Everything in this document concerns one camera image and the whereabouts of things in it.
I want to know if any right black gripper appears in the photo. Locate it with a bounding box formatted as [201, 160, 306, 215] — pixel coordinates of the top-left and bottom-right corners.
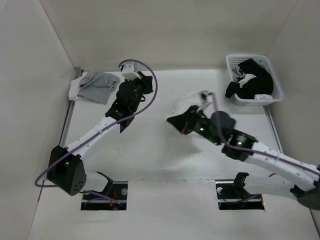
[166, 105, 222, 146]

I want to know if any white tank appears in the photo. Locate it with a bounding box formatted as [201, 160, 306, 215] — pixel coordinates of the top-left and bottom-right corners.
[68, 77, 82, 101]
[167, 92, 203, 118]

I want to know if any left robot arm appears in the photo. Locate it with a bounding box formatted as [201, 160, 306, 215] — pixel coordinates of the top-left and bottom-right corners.
[46, 71, 158, 200]

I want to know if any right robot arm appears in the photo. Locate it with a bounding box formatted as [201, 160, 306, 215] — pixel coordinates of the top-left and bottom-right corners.
[166, 105, 320, 211]

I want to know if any folded grey tank top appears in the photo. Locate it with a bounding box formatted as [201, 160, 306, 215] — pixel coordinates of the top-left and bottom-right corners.
[77, 71, 120, 105]

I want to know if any folded white tank top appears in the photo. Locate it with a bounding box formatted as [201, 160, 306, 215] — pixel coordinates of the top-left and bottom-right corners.
[68, 77, 82, 101]

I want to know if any black tank top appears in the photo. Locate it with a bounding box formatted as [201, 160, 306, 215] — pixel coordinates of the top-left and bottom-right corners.
[225, 58, 274, 100]

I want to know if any grey garment in basket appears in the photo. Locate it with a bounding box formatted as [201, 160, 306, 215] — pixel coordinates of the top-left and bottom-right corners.
[231, 66, 246, 82]

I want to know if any white garment in basket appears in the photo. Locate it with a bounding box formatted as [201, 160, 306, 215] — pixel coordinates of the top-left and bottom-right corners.
[254, 94, 273, 101]

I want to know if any white plastic laundry basket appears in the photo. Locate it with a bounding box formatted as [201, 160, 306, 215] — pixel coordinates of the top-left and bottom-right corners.
[225, 53, 284, 106]

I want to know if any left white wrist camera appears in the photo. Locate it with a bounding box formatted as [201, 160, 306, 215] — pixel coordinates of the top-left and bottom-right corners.
[120, 62, 141, 81]

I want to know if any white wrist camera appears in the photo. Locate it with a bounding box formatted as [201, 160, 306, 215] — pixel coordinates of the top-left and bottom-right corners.
[120, 62, 141, 81]
[199, 90, 212, 105]

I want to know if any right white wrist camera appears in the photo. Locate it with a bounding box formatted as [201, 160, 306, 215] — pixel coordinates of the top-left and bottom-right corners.
[199, 90, 212, 105]

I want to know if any metal table edge rail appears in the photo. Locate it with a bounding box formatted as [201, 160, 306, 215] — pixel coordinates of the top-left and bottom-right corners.
[58, 66, 84, 147]

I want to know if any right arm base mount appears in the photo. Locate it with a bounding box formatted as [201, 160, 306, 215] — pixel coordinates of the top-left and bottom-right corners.
[215, 181, 265, 211]

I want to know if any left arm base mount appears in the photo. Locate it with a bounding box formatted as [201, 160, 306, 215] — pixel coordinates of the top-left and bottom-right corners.
[80, 181, 129, 211]

